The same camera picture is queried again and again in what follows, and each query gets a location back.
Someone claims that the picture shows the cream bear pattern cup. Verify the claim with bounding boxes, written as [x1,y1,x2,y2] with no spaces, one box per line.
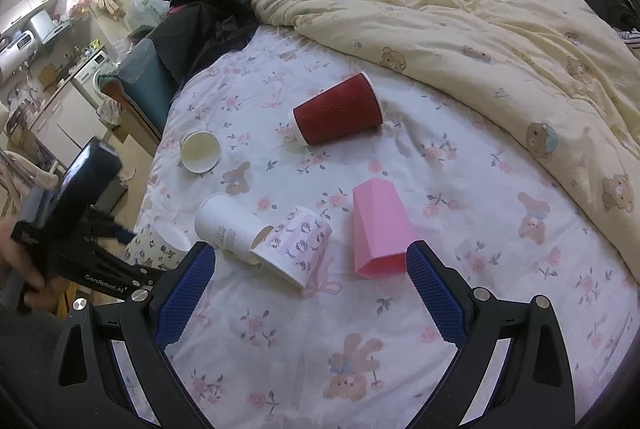
[122,220,192,271]

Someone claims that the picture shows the pink faceted plastic cup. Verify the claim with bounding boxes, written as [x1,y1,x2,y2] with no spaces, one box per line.
[352,178,418,279]

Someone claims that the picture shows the white cup green leaves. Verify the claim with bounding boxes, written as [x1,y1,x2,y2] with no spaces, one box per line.
[194,193,272,265]

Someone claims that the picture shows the small white green cup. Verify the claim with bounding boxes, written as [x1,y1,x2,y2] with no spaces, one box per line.
[180,130,220,174]

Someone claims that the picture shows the white cup pink pattern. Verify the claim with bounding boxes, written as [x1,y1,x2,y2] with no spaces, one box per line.
[252,206,332,289]

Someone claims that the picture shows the dark red paper cup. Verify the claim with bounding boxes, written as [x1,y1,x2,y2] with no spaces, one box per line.
[292,71,385,146]

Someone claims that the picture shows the person's left hand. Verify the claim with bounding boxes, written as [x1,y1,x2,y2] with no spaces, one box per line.
[0,218,44,291]

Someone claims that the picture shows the white kitchen cabinet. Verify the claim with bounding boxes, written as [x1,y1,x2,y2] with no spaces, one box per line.
[29,82,107,167]

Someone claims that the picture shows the white washing machine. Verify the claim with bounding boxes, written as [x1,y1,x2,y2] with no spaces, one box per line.
[72,48,115,109]

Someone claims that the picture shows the teal bed footboard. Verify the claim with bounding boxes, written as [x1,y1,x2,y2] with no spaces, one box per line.
[96,38,177,146]

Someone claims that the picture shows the white water heater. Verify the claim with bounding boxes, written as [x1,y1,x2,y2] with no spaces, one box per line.
[0,30,39,83]

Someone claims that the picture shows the white floral bed sheet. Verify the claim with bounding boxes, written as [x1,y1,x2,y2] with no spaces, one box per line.
[138,27,639,428]

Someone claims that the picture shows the black clothing pile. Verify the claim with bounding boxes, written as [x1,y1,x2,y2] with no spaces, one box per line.
[149,0,259,88]

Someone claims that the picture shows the cream bear print duvet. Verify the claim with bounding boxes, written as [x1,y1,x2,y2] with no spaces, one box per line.
[254,0,639,269]

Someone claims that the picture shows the dark clothes by wall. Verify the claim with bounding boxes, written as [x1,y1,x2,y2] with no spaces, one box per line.
[585,0,640,51]

